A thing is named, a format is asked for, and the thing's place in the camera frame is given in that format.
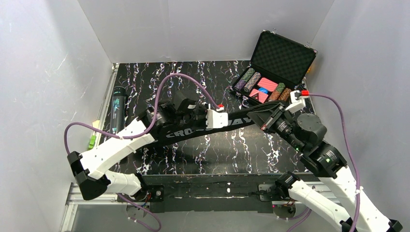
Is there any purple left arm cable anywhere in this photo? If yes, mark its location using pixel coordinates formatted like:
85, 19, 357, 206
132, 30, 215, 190
63, 72, 220, 232

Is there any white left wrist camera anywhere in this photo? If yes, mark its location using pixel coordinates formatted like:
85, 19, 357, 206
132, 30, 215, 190
205, 104, 229, 129

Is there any black racket cover bag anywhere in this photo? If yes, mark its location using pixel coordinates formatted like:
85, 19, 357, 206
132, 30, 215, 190
148, 101, 289, 147

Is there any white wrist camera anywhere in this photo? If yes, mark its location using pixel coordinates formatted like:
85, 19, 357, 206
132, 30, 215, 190
205, 104, 229, 129
285, 90, 309, 113

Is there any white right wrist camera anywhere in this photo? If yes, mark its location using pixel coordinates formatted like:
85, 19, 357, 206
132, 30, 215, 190
285, 90, 309, 113

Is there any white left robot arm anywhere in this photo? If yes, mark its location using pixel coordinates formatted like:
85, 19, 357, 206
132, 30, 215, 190
67, 91, 228, 201

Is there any clear shuttlecock tube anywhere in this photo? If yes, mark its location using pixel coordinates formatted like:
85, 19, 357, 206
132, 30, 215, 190
110, 86, 127, 134

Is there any black poker chip case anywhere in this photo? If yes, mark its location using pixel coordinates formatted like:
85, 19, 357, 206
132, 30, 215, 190
230, 30, 318, 105

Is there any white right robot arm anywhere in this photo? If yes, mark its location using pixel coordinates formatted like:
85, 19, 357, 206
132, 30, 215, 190
247, 102, 403, 232

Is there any poker chip row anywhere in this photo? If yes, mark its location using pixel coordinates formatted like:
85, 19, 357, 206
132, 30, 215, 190
243, 72, 261, 92
267, 83, 286, 102
278, 88, 292, 101
234, 68, 255, 91

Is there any pink card deck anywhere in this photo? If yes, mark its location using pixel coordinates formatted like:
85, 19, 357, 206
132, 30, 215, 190
249, 77, 278, 103

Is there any green clip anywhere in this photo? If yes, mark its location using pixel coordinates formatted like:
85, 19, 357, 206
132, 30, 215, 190
88, 135, 96, 150

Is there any blue dealer chip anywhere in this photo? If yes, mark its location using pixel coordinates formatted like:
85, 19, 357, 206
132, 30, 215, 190
258, 87, 268, 94

